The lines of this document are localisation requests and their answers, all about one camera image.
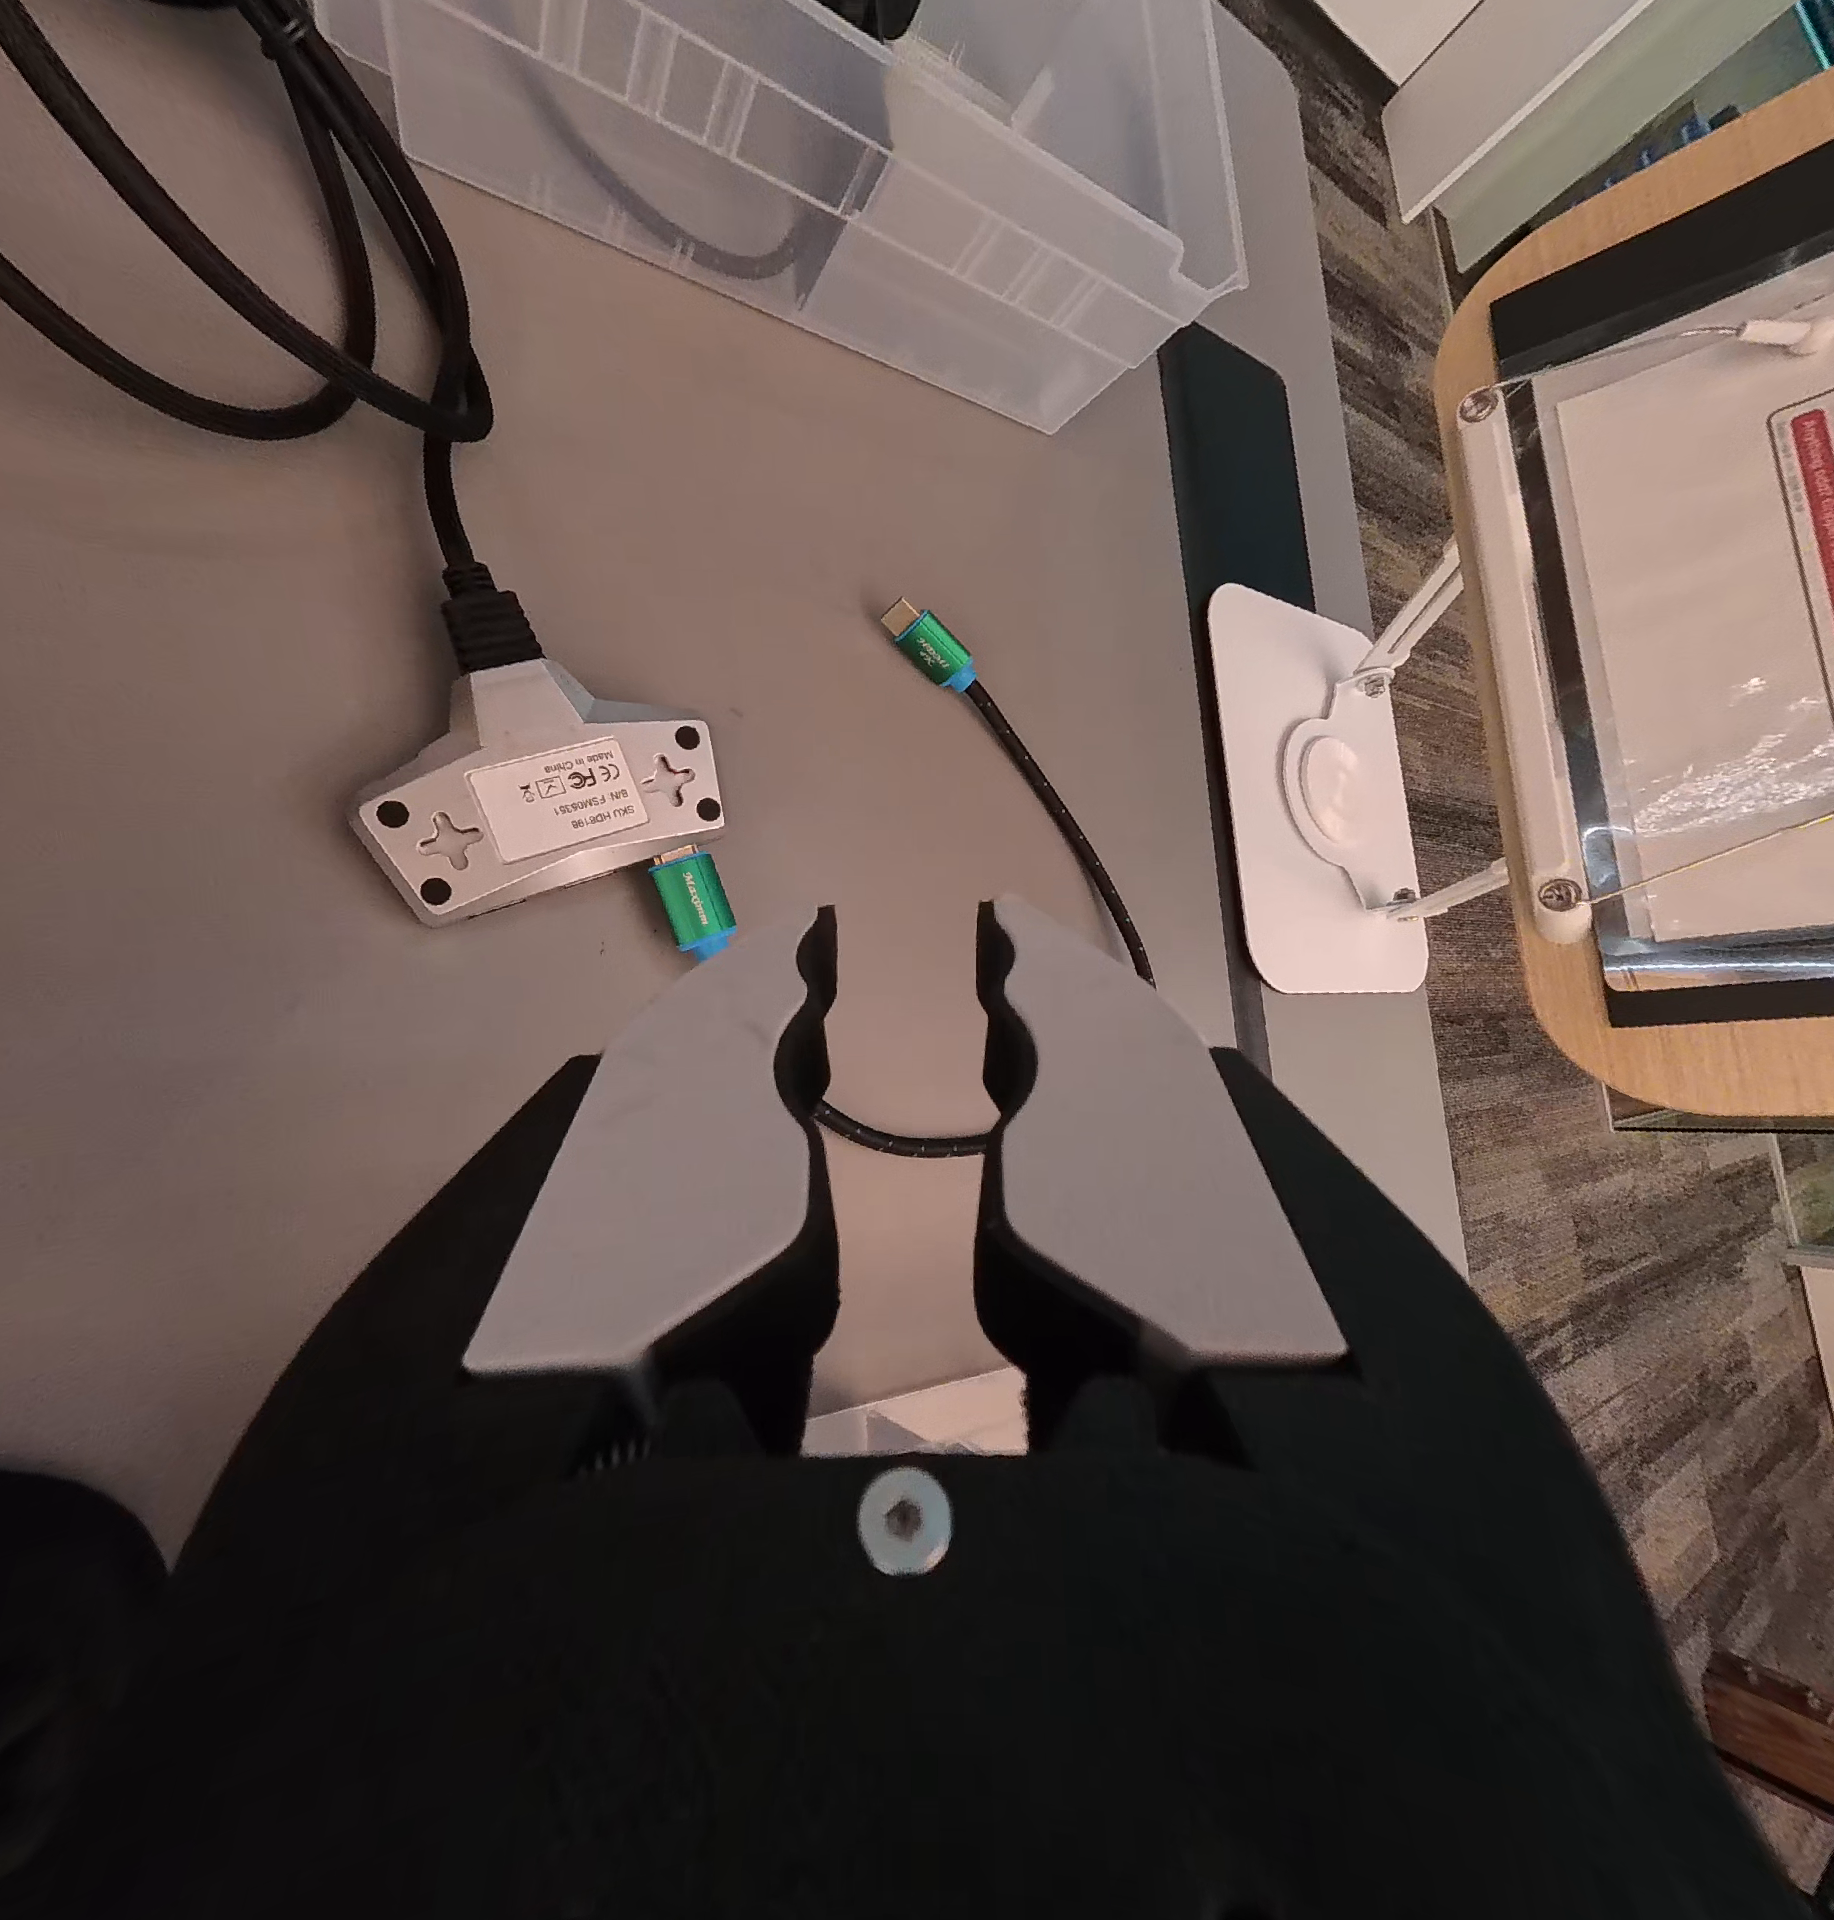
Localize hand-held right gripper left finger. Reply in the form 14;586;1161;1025
461;903;848;1453

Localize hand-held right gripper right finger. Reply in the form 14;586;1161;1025
973;893;1350;1453

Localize HDMI switch box with cable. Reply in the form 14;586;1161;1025
0;0;728;934

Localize braided HDMI cable green plugs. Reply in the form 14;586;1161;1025
645;595;1159;1163
538;60;843;285

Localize clear plastic compartment bin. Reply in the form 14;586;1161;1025
311;0;1250;436

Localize frosted plastic container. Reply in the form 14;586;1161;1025
806;1363;1031;1458

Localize acrylic paper sign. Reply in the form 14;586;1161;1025
1456;285;1834;998

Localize black padded cushion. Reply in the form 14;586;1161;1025
0;1463;170;1920

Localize wooden board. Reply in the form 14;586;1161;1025
1433;91;1834;1129

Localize white furniture panel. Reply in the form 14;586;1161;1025
1377;0;1815;229

